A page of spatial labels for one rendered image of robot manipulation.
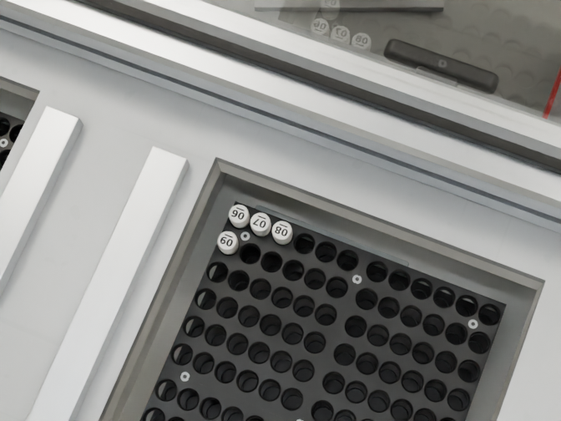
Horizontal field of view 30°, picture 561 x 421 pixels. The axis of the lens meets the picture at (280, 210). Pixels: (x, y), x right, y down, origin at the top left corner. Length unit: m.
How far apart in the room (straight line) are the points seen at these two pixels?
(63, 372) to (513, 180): 0.26
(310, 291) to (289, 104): 0.12
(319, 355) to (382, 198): 0.10
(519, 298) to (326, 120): 0.21
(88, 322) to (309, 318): 0.13
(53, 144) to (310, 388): 0.21
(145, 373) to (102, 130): 0.17
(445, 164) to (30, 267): 0.24
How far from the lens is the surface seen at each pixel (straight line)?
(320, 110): 0.57
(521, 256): 0.60
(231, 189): 0.72
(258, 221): 0.63
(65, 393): 0.59
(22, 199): 0.62
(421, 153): 0.56
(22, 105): 0.77
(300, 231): 0.64
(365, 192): 0.60
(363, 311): 0.63
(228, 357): 0.63
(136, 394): 0.70
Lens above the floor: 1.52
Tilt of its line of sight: 74 degrees down
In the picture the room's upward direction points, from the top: 11 degrees counter-clockwise
